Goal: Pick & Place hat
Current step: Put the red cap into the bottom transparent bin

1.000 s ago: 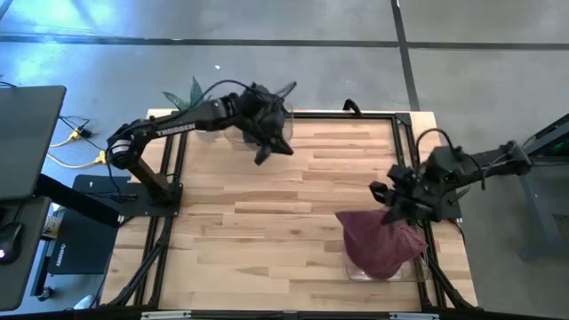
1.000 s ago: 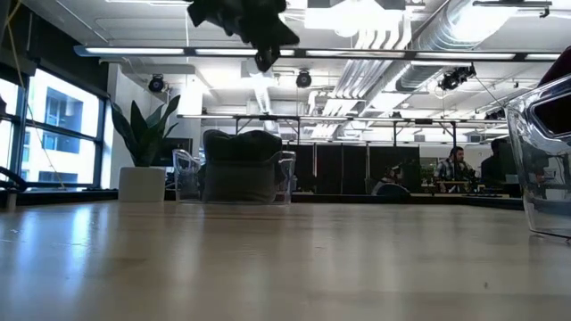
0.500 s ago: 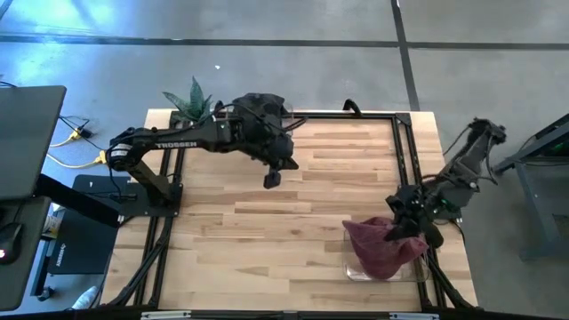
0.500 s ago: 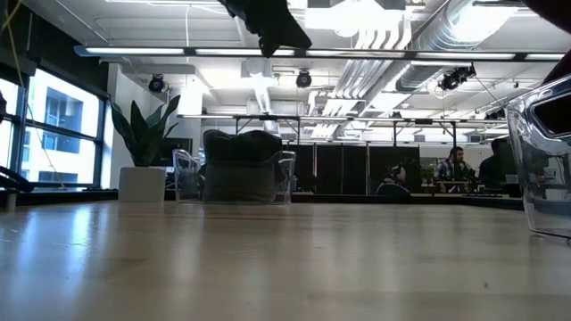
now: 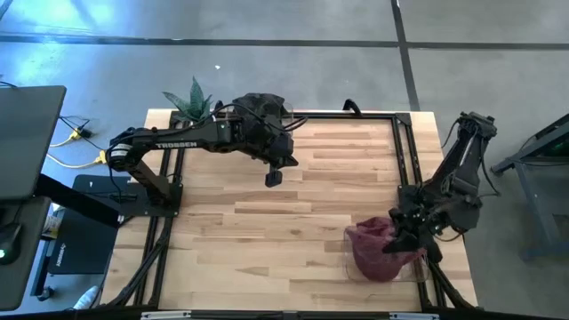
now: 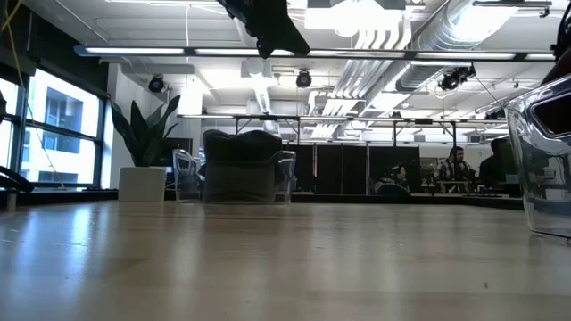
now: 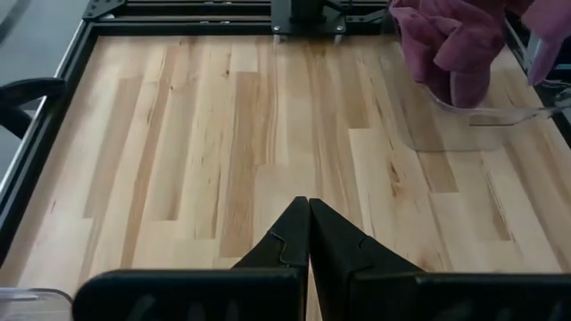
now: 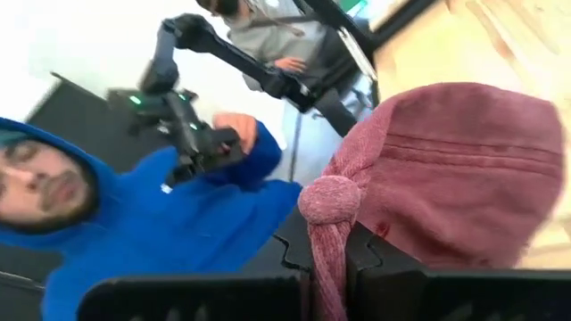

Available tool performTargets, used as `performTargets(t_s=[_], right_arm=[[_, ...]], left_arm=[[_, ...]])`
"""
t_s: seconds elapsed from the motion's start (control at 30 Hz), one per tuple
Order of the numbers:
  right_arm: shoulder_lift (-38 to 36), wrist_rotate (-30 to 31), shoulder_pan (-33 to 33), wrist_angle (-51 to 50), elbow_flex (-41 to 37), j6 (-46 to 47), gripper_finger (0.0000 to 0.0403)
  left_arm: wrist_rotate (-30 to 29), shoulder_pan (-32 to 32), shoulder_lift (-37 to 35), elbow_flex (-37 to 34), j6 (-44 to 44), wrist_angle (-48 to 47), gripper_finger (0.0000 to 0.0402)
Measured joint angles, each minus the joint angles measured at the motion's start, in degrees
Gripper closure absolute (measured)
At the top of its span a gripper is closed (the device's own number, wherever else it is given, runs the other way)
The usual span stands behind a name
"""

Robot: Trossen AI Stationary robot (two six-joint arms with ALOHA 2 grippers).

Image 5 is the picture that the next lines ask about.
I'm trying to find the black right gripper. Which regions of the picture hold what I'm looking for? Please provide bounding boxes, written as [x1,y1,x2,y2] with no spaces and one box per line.
[382,204,450,264]

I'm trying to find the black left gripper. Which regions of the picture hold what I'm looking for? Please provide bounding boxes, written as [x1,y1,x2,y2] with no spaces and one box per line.
[243,128,299,188]

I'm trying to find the clear plastic bin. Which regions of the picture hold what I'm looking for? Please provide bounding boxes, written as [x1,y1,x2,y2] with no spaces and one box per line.
[224,100,295,144]
[341,225,430,284]

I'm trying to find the green snake plant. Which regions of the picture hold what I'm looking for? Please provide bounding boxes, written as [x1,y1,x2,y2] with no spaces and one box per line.
[161,76,214,122]

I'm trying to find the dark grey metal cart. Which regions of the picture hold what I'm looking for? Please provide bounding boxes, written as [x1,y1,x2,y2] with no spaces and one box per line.
[491,113,569,262]

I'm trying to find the black flat pad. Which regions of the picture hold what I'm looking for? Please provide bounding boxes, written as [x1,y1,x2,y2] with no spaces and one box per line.
[71,174,134,196]

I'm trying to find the black diagonal support bar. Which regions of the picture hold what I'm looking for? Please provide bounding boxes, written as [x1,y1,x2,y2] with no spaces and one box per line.
[34,172,124,228]

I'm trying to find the black trossen case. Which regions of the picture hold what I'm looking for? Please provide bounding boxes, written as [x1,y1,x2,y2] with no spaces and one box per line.
[46,207,120,276]

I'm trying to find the person's white shoe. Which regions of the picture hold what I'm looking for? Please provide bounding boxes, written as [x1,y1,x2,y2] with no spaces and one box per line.
[73,285,101,310]

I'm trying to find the dark grey flat screen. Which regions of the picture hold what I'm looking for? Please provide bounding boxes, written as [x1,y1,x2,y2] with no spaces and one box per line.
[0,85,68,202]

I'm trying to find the black computer mouse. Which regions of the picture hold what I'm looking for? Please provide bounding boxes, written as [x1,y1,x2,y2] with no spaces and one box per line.
[0,221,24,266]

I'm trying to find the black side desk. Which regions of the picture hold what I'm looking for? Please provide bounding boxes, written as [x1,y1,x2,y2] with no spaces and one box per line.
[0,195,52,312]

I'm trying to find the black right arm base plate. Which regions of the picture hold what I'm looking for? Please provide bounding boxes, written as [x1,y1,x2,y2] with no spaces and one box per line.
[397,184,463,223]

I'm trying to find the silver mounting bracket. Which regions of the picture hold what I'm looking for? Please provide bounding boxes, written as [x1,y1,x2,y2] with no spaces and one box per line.
[389,312,441,320]
[140,310,193,320]

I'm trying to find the black aluminium table frame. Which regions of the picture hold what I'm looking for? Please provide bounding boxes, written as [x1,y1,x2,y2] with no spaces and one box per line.
[106,109,479,312]

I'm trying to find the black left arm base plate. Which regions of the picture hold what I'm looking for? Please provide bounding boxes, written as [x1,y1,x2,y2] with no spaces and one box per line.
[118,181,184,219]

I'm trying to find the yellow extension cord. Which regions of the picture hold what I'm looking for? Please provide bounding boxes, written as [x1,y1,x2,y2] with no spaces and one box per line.
[46,149,111,170]
[48,126,93,148]

